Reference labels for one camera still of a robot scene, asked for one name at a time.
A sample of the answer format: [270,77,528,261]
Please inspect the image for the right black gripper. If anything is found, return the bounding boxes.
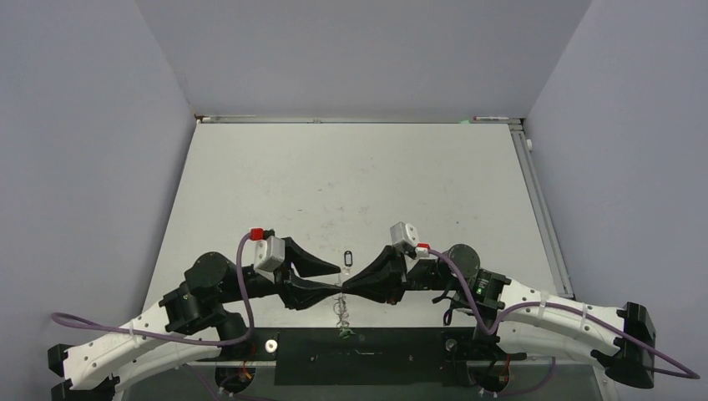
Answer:
[342,241,460,303]

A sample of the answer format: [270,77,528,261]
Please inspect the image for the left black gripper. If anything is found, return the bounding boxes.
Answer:
[220,239,343,308]

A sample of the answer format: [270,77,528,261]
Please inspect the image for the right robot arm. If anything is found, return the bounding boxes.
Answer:
[343,243,656,389]

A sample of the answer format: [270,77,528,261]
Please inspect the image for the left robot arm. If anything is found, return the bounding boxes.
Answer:
[48,228,341,400]

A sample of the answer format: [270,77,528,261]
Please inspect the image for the green key tag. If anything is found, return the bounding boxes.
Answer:
[339,327,355,338]

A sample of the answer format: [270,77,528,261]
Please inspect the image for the red white marker pen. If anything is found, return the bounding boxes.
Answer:
[473,116,511,123]

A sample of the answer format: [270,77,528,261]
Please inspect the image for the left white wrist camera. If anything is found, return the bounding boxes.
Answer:
[250,228,286,274]

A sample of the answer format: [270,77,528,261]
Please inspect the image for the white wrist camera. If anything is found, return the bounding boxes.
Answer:
[390,221,430,259]
[250,228,286,274]

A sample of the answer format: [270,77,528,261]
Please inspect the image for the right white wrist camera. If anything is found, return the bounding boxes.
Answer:
[390,221,430,259]

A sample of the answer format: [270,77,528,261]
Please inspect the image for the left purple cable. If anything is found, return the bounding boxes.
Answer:
[50,232,255,401]

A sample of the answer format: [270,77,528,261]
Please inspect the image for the purple cable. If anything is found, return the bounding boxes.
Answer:
[50,232,255,401]
[427,247,701,381]

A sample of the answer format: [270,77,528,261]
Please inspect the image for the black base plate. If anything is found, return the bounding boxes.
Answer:
[212,327,526,393]

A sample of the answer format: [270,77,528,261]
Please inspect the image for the aluminium rail frame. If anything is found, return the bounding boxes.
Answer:
[508,119,575,299]

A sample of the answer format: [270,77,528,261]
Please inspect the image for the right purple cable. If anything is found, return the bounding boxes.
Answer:
[427,247,701,381]

